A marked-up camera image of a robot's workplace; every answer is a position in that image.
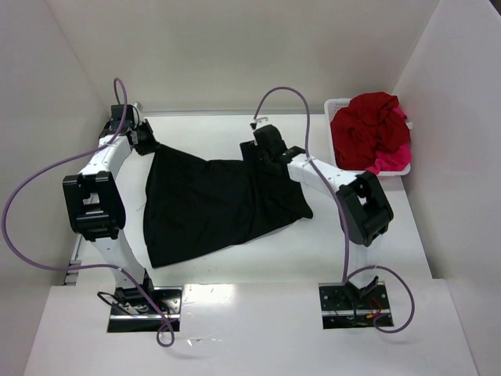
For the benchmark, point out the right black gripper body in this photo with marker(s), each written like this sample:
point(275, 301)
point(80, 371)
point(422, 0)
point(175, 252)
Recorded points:
point(250, 149)

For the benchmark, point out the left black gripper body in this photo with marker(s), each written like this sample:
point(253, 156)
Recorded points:
point(145, 143)

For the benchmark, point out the black t shirt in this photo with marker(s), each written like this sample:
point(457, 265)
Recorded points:
point(195, 207)

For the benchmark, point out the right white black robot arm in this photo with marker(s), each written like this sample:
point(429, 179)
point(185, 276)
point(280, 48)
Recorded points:
point(364, 207)

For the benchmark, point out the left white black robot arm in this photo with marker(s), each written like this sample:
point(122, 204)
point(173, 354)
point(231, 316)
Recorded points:
point(96, 210)

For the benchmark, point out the white plastic basket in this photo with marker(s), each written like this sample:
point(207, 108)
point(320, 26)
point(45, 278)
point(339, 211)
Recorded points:
point(340, 137)

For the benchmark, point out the dark red t shirt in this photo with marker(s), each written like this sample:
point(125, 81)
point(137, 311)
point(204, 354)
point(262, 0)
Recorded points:
point(372, 129)

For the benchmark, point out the pink t shirt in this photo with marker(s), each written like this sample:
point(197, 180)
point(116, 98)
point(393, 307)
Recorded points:
point(387, 137)

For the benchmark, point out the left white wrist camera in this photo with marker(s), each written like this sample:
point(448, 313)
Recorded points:
point(134, 114)

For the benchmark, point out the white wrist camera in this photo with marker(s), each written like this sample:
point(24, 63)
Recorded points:
point(134, 114)
point(258, 121)

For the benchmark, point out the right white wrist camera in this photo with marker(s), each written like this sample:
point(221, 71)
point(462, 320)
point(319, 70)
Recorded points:
point(258, 121)

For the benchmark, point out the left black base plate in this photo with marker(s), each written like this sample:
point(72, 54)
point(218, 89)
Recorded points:
point(168, 309)

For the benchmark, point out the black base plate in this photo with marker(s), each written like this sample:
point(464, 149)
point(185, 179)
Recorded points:
point(341, 309)
point(168, 309)

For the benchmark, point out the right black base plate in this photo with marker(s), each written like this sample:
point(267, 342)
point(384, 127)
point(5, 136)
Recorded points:
point(341, 309)

